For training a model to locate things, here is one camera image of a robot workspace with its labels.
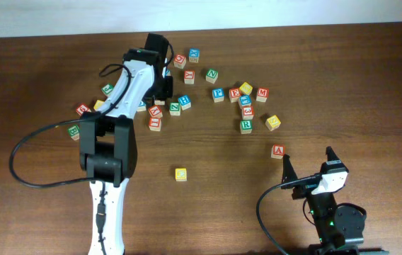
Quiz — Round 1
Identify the blue P block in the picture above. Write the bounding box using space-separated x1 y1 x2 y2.
212 88 224 103

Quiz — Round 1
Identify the yellow C block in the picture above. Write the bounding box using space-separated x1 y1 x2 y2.
175 168 188 181

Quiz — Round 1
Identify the green V block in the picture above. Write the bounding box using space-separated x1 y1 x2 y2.
154 100 166 106

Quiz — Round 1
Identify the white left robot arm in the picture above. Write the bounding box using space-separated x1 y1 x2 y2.
80 49 172 254

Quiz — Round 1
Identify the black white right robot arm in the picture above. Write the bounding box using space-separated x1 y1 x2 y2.
282 147 367 255

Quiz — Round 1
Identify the green Z block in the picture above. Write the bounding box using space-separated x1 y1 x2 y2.
169 102 181 116

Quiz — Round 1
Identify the red Y block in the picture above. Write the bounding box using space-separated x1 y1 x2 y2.
148 105 163 118

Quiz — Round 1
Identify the blue H block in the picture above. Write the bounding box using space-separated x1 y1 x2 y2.
178 95 191 111

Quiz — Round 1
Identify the red A block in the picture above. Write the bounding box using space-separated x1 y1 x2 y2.
271 144 285 159

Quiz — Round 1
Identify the blue 5 block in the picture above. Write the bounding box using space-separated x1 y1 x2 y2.
137 101 147 112

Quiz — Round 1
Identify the red K block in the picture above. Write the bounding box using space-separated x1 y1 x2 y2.
183 70 195 84

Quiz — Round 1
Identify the red G block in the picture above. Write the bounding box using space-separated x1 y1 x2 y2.
173 54 187 69

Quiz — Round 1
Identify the red I block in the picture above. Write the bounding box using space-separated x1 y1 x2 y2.
149 118 162 132

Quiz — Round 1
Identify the blue X block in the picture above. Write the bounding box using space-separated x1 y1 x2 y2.
188 48 200 63

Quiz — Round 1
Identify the green N block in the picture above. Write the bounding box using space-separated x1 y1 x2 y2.
206 68 218 84

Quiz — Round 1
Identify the yellow S block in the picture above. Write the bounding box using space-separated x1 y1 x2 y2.
265 115 281 131

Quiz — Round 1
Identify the green J block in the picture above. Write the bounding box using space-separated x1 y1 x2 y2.
101 84 114 97

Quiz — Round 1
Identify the green R block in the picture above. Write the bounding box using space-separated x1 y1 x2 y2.
240 120 253 135

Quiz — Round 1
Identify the yellow block beside T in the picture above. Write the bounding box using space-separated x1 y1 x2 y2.
93 100 105 111

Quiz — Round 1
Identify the red E block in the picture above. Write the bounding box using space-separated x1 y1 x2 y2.
229 88 241 103

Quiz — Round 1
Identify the red 3 block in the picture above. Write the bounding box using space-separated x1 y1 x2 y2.
241 106 254 120

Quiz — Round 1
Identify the red 6 block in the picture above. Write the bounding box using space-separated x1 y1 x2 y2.
76 103 91 116

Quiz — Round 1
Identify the yellow block near E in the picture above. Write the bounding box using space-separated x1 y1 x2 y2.
239 82 253 96

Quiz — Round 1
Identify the blue block near E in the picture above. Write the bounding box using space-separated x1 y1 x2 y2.
238 95 251 108

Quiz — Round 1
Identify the red M block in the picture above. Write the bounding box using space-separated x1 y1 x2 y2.
256 88 269 103

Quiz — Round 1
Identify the green B block far left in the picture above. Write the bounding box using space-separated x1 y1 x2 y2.
67 125 80 141

